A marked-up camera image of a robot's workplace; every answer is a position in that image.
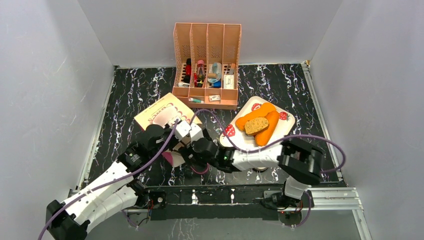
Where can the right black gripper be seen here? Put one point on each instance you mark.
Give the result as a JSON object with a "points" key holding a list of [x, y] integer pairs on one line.
{"points": [[191, 153]]}

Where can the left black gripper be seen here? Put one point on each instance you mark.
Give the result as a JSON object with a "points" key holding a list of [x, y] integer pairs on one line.
{"points": [[175, 142]]}

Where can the pink and cream paper bag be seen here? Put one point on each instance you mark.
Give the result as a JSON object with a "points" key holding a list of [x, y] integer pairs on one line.
{"points": [[166, 110]]}

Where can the brown bread slice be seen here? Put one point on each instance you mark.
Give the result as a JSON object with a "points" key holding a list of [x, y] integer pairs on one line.
{"points": [[256, 126]]}

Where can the orange baguette bread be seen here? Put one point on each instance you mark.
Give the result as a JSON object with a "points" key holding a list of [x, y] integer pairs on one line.
{"points": [[264, 137]]}

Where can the long twisted orange bread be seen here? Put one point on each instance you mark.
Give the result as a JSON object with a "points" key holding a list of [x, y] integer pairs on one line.
{"points": [[262, 111]]}

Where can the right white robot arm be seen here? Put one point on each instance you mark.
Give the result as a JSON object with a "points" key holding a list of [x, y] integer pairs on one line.
{"points": [[298, 158]]}

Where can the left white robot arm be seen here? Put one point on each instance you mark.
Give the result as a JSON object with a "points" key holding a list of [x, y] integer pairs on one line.
{"points": [[114, 190]]}

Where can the white strawberry tray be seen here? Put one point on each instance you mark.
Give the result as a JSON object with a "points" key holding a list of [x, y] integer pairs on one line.
{"points": [[242, 139]]}

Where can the green tube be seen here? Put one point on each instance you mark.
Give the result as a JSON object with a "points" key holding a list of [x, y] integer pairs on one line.
{"points": [[195, 100]]}

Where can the small white card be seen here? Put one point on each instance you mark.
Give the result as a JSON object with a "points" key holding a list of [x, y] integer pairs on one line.
{"points": [[213, 98]]}

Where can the white small box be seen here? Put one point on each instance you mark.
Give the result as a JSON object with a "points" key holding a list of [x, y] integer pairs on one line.
{"points": [[228, 81]]}

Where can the red black bottle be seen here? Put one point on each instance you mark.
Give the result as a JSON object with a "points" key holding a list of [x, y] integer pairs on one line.
{"points": [[187, 71]]}

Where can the pink capped bottle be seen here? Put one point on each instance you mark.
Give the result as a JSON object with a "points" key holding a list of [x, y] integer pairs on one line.
{"points": [[200, 73]]}

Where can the pink desk organizer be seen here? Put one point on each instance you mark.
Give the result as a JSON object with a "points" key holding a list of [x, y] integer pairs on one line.
{"points": [[213, 43]]}

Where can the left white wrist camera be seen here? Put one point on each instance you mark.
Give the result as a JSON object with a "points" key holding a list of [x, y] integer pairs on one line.
{"points": [[182, 129]]}

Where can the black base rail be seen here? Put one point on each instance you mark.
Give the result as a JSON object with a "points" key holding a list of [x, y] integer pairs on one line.
{"points": [[257, 201]]}

